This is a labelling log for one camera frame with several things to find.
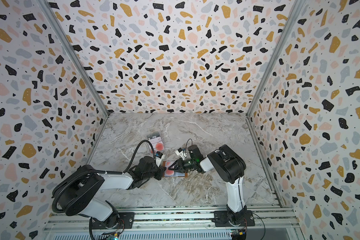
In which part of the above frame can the brown leather card holder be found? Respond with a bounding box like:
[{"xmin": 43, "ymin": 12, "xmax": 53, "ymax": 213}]
[{"xmin": 161, "ymin": 160, "xmax": 189, "ymax": 178}]

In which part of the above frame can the white red credit card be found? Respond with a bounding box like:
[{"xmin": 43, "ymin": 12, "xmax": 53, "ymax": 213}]
[
  {"xmin": 164, "ymin": 161, "xmax": 181, "ymax": 177},
  {"xmin": 149, "ymin": 137, "xmax": 165, "ymax": 152}
]

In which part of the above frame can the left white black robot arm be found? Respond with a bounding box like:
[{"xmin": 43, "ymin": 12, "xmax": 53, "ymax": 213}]
[{"xmin": 52, "ymin": 156, "xmax": 166, "ymax": 229}]

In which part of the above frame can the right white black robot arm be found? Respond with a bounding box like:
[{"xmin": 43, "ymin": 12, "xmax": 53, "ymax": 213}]
[{"xmin": 168, "ymin": 145, "xmax": 247, "ymax": 226}]

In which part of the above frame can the clear plastic card box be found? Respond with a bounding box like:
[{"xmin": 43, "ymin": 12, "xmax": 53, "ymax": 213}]
[{"xmin": 147, "ymin": 132, "xmax": 165, "ymax": 153}]

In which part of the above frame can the white ventilation grille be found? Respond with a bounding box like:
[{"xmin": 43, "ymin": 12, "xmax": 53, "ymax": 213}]
[{"xmin": 52, "ymin": 230, "xmax": 233, "ymax": 240}]

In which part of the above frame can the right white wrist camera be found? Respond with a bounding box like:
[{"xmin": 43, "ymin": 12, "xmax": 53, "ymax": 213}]
[{"xmin": 175, "ymin": 148, "xmax": 188, "ymax": 160}]

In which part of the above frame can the aluminium mounting rail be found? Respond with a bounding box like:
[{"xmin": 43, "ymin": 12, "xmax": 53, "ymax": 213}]
[{"xmin": 44, "ymin": 205, "xmax": 300, "ymax": 232}]

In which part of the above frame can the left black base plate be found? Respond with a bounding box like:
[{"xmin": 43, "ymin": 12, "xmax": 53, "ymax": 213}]
[{"xmin": 90, "ymin": 212, "xmax": 135, "ymax": 231}]

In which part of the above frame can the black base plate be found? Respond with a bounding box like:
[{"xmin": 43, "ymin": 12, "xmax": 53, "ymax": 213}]
[
  {"xmin": 212, "ymin": 210, "xmax": 255, "ymax": 228},
  {"xmin": 90, "ymin": 212, "xmax": 135, "ymax": 231}
]

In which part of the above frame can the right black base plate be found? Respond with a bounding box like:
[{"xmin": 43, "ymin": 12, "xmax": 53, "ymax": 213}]
[{"xmin": 212, "ymin": 210, "xmax": 255, "ymax": 228}]

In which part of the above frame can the black corrugated cable conduit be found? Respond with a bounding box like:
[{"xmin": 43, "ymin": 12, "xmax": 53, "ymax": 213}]
[{"xmin": 51, "ymin": 140, "xmax": 157, "ymax": 214}]

